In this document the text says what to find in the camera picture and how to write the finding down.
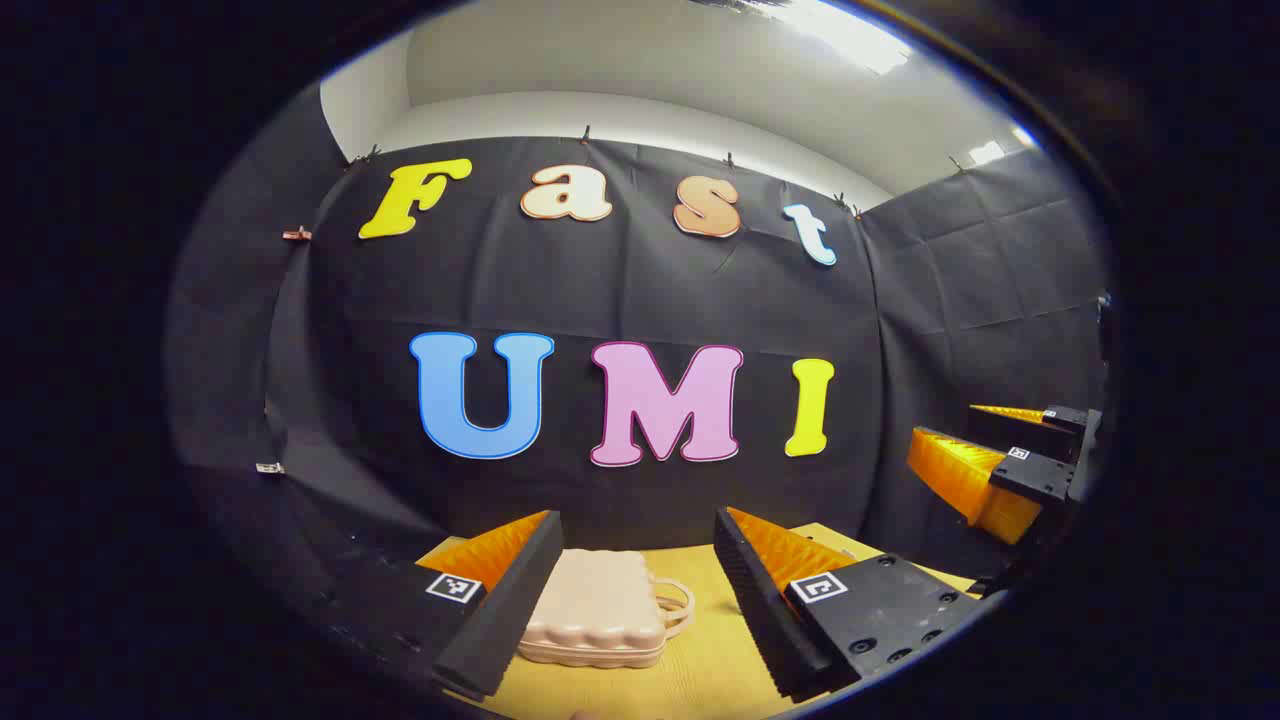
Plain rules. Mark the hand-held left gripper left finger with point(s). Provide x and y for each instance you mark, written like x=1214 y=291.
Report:
x=510 y=620

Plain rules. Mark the pink suitcase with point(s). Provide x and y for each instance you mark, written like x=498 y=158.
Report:
x=600 y=600

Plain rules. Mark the black backdrop cloth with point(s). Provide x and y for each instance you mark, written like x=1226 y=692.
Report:
x=600 y=290

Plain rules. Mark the copper clip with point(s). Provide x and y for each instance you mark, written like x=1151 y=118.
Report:
x=296 y=233

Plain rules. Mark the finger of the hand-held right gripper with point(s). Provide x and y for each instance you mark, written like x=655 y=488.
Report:
x=1010 y=430
x=1035 y=478

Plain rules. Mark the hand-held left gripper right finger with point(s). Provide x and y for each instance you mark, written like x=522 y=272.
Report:
x=760 y=620

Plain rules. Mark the small ceiling light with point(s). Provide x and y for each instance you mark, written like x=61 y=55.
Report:
x=987 y=152

